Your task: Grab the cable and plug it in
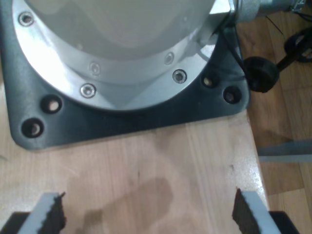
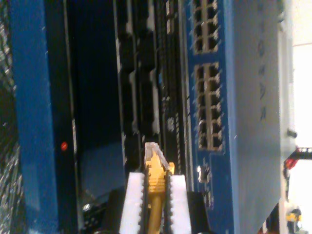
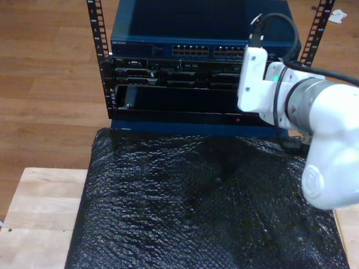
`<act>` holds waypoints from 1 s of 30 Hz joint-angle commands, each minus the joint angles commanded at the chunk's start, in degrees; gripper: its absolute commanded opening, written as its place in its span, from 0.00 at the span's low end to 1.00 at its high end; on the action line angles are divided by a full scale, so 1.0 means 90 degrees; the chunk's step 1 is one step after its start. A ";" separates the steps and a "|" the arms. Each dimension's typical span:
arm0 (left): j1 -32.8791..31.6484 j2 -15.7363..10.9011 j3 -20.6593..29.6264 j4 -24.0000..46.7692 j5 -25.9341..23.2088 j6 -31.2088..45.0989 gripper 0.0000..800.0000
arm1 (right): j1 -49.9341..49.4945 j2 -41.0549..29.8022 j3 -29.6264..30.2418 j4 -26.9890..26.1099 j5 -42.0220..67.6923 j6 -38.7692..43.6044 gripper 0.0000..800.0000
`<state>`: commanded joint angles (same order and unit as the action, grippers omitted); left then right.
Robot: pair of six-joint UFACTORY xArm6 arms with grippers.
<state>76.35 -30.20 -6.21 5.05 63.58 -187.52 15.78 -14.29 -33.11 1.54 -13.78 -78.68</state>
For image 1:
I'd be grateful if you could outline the grey metal bar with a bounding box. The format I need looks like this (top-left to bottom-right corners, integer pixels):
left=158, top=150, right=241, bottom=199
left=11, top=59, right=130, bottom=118
left=257, top=140, right=312, bottom=163

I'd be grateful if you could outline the black clamp knob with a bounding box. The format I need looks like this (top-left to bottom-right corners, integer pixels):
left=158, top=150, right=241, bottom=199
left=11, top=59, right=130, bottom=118
left=243, top=55, right=295, bottom=94

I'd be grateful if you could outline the thin black wire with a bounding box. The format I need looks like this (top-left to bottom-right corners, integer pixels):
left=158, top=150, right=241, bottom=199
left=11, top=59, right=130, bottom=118
left=214, top=14, right=247, bottom=81

